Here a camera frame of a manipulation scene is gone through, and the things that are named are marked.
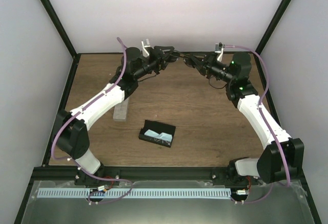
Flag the light blue cloth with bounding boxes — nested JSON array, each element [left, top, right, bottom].
[[144, 130, 173, 142]]

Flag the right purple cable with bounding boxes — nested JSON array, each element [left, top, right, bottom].
[[222, 44, 292, 204]]

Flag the round black sunglasses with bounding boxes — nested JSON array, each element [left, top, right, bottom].
[[171, 51, 191, 62]]

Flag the grey metal front plate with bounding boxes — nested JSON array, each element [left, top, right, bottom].
[[23, 181, 314, 223]]

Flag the purple cable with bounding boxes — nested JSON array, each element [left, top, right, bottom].
[[51, 37, 134, 206], [222, 44, 292, 204]]

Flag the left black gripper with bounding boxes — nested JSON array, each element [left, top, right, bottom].
[[133, 46, 174, 79]]

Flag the grey glasses case green lining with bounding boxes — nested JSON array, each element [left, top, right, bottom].
[[113, 98, 129, 122]]

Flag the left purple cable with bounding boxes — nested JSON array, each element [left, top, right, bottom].
[[51, 37, 134, 206]]

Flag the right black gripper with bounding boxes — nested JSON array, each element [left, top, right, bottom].
[[190, 53, 235, 84]]

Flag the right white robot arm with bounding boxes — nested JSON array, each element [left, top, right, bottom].
[[184, 52, 304, 185]]

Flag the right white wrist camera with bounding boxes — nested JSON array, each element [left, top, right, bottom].
[[215, 42, 224, 62]]

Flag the white slotted cable duct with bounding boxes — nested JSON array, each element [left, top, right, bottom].
[[36, 188, 231, 199]]

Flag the black aluminium frame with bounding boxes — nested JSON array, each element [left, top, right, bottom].
[[14, 0, 321, 223]]

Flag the black geometric glasses case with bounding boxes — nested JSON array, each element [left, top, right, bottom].
[[138, 120, 176, 148]]

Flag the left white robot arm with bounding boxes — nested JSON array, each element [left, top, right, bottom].
[[51, 46, 177, 185]]

